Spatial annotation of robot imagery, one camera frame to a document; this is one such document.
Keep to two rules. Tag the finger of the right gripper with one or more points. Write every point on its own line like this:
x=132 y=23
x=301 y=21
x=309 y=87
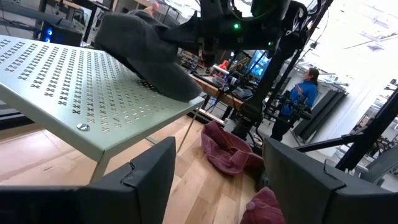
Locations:
x=186 y=34
x=209 y=57

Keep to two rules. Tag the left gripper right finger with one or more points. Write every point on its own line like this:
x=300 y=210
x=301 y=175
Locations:
x=326 y=202

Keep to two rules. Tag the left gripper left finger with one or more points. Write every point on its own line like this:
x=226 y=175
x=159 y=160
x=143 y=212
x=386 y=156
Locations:
x=93 y=205

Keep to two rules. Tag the dark grey baseball cap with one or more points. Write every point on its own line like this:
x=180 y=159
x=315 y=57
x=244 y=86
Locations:
x=140 y=43

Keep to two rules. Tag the maroon baseball cap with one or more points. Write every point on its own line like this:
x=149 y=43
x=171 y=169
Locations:
x=228 y=152
x=264 y=208

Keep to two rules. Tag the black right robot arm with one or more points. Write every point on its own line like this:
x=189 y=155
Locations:
x=267 y=84

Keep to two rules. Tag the wooden workbench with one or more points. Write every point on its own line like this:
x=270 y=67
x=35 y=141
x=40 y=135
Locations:
x=214 y=90

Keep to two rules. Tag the monitor with blue screen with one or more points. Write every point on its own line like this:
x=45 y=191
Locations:
x=259 y=67

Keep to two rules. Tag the person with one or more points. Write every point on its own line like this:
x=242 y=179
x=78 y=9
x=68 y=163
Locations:
x=154 y=6
x=306 y=93

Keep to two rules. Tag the grey metal stand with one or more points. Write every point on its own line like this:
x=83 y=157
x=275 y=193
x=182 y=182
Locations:
x=382 y=163

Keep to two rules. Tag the dark leaning panels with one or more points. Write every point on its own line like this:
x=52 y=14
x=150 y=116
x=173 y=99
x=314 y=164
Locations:
x=323 y=112

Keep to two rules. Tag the black desk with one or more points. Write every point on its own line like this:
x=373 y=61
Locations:
x=88 y=23

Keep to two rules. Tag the black computer tower blue lights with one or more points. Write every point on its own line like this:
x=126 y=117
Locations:
x=65 y=35

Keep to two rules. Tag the pale green perforated metal shelf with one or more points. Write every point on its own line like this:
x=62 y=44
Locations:
x=62 y=77

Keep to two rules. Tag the black aluminium rig frame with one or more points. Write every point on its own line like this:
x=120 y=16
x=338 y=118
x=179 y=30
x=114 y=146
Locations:
x=373 y=130

